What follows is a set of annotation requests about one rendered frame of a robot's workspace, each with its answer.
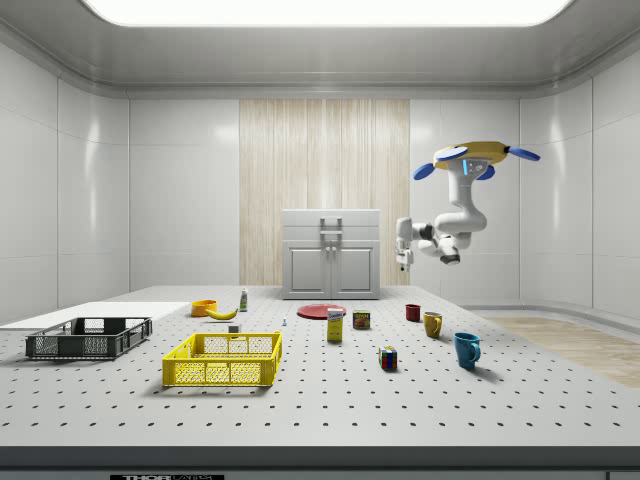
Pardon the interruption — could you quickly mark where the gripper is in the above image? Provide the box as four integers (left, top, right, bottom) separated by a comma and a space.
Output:
395, 238, 417, 274

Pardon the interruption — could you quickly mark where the yellow mug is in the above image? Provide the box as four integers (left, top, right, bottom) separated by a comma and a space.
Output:
422, 311, 444, 339

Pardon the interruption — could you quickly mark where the white cabinet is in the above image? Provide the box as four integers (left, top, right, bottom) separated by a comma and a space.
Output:
281, 208, 381, 301

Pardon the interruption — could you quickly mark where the white and yellow box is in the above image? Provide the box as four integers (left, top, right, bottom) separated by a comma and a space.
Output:
327, 307, 347, 343

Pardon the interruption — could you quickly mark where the red plate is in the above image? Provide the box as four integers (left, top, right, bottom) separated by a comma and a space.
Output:
296, 303, 347, 321

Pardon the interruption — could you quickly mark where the blue mug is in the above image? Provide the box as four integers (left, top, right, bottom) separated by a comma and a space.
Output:
453, 332, 482, 371

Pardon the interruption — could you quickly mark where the drone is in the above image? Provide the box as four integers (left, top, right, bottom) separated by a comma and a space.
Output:
412, 140, 542, 182

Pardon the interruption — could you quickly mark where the yellow basket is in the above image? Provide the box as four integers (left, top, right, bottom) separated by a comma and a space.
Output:
161, 331, 284, 389

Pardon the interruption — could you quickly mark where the white board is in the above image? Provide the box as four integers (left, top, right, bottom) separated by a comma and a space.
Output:
0, 301, 191, 331

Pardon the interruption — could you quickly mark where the dark grey basket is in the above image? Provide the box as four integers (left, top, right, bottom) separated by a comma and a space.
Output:
24, 316, 154, 362

